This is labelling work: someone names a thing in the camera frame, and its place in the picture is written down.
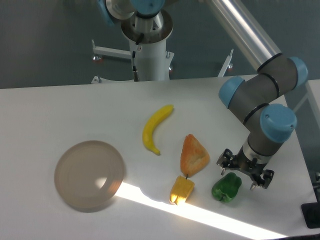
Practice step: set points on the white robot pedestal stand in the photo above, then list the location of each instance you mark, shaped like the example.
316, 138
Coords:
147, 37

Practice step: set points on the yellow bell pepper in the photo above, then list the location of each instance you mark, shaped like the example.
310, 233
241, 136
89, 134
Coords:
181, 190

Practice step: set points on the yellow banana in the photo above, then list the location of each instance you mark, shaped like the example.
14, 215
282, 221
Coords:
157, 117

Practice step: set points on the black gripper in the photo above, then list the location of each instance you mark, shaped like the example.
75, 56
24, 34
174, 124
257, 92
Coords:
260, 177

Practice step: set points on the white side table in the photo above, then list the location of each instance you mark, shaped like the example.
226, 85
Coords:
313, 97

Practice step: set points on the translucent brown round plate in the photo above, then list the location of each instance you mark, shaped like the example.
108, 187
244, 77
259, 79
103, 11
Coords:
88, 175

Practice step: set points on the orange bell pepper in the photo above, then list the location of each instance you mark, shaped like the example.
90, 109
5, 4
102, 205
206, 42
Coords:
194, 156

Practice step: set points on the green bell pepper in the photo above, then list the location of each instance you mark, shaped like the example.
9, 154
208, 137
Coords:
226, 189

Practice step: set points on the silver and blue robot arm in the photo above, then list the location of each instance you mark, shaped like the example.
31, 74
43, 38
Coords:
251, 101

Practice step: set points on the black device at table edge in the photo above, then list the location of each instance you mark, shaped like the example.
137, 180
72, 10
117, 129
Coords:
311, 211

